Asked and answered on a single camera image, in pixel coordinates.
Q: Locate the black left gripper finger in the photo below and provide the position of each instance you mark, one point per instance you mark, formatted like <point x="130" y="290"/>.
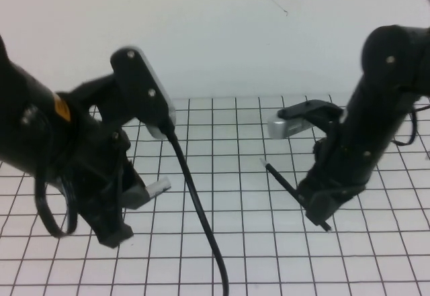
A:
<point x="136" y="197"/>
<point x="116" y="235"/>

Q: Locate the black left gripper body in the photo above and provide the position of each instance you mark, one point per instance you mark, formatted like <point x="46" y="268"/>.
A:
<point x="84" y="161"/>

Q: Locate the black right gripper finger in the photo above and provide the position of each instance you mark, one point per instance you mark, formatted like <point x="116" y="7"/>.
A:
<point x="327" y="207"/>
<point x="304" y="188"/>

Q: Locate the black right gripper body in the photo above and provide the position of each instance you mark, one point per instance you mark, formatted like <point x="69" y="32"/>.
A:
<point x="349" y="161"/>

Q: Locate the black pen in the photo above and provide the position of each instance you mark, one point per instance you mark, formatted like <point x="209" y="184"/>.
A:
<point x="285" y="183"/>

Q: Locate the translucent grey pen cap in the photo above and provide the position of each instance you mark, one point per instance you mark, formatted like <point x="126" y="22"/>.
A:
<point x="158" y="187"/>

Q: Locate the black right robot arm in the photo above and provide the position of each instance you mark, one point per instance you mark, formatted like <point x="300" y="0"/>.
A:
<point x="396" y="61"/>

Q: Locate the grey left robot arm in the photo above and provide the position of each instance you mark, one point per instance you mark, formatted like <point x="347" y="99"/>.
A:
<point x="20" y="108"/>

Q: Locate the white black-grid paper mat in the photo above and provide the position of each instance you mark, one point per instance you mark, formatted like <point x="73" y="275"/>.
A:
<point x="235" y="249"/>

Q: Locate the black right camera bracket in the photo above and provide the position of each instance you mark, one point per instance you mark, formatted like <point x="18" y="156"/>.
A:
<point x="324" y="121"/>

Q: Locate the black camera bracket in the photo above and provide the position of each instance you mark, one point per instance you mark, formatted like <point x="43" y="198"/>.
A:
<point x="324" y="121"/>
<point x="100" y="98"/>

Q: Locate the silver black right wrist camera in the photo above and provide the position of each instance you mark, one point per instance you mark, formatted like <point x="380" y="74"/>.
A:
<point x="292" y="125"/>

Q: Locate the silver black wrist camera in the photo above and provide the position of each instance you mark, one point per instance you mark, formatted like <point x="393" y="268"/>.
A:
<point x="292" y="125"/>
<point x="144" y="84"/>

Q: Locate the black left camera bracket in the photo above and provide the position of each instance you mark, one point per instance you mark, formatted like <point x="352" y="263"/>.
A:
<point x="100" y="98"/>

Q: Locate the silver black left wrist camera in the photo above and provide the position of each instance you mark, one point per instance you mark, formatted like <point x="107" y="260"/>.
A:
<point x="144" y="84"/>

